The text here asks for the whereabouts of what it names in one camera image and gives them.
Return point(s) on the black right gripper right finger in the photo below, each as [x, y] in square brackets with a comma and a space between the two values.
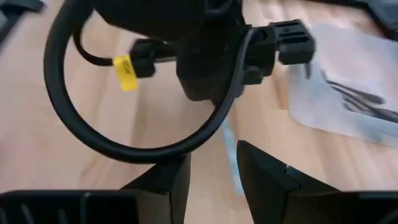
[273, 199]

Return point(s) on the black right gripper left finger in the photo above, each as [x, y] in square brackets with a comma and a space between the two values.
[93, 208]

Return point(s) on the black spoon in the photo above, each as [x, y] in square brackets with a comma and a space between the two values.
[382, 116]
[367, 107]
[374, 99]

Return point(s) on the frosted plastic bin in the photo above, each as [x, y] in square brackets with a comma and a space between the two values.
[357, 56]

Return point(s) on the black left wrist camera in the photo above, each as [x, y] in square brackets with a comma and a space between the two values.
[208, 71]

